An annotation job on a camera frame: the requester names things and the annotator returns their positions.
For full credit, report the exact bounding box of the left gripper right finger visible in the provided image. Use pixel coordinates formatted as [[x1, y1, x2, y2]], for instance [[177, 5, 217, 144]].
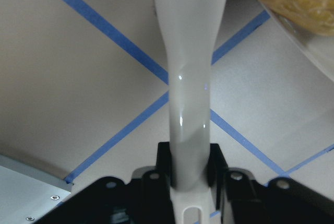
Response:
[[208, 144, 333, 223]]

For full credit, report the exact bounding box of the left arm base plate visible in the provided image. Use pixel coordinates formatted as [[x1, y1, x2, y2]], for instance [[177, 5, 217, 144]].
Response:
[[1, 155, 73, 223]]

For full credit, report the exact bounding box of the cream plastic dustpan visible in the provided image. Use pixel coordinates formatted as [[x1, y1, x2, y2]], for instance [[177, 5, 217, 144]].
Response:
[[259, 2, 333, 81]]

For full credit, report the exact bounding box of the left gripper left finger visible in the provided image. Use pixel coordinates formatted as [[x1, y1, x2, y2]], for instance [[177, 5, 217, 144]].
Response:
[[49, 142, 175, 223]]

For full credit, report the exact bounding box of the cream hand brush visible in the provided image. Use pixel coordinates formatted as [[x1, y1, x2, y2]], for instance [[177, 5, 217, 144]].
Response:
[[151, 0, 232, 224]]

